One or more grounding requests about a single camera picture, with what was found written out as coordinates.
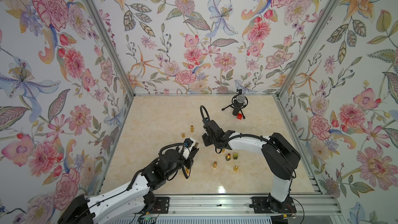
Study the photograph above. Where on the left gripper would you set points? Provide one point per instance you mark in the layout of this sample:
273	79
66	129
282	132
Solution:
189	160

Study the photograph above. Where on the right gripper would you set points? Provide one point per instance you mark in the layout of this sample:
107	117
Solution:
204	137

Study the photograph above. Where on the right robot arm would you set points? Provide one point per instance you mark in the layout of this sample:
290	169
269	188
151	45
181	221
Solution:
282	159

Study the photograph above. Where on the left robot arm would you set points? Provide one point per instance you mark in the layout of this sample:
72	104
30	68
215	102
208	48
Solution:
135	197

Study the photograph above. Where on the black microphone on tripod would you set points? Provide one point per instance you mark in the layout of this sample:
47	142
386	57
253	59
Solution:
238	103

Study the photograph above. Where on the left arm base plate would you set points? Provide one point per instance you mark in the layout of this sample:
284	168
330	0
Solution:
160	205

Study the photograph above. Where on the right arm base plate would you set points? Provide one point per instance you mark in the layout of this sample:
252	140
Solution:
269	205

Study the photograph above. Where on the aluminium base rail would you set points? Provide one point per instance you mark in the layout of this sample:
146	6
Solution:
235	209

